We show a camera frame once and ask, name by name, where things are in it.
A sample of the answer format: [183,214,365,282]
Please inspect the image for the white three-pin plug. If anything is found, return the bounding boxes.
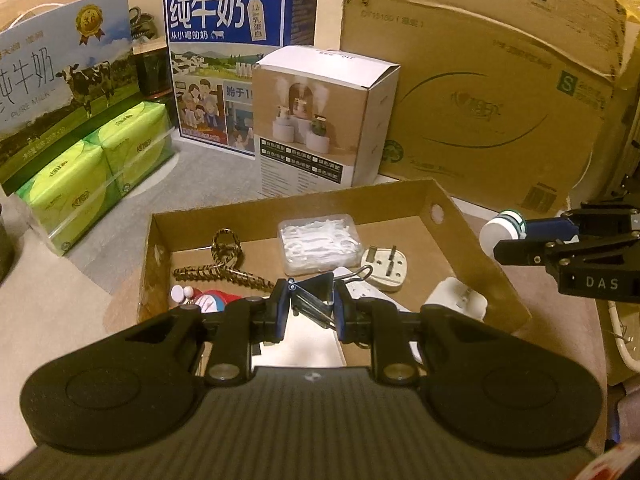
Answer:
[361,246,408,292]

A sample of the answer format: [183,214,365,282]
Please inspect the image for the shallow cardboard tray box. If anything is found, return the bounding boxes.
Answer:
[138,179,530,333]

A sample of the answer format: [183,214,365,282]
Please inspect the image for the leopard print hair claw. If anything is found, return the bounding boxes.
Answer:
[172,229,274,292]

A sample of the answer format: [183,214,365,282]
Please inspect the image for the blue milk carton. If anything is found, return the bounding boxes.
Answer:
[163,0,318,156]

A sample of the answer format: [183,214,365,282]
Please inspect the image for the clear dental floss pick box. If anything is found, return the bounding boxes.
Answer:
[277,214,363,276]

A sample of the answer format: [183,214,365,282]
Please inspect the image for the white humidifier product box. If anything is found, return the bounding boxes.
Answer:
[252,46,400,197]

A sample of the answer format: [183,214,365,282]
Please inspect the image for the Doraemon toy figure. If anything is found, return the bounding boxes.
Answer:
[170,285,240,313]

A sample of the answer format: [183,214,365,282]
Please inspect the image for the green tissue pack bundle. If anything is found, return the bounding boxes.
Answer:
[15,101,174,256]

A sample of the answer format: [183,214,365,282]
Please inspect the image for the dark green tin lower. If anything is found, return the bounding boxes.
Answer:
[0,221,15,281]

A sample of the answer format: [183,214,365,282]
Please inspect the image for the dark jars behind cartons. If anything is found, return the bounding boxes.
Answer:
[129,6,171,99]

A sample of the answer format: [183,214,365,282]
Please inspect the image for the white two-pin adapter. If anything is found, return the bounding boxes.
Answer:
[425,276,488,322]

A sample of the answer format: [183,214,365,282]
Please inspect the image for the green pasture milk carton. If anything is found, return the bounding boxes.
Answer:
[1,0,141,194]

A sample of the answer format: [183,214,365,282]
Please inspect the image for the large brown cardboard box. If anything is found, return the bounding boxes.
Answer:
[341,0,627,217]

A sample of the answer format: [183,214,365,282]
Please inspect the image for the white remote control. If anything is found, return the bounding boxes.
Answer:
[332,265,424,366]

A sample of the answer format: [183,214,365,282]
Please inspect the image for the white square tray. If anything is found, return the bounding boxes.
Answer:
[252,312,346,368]

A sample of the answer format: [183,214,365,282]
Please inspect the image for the green white tape roll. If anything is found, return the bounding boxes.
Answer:
[478,209,526,258]

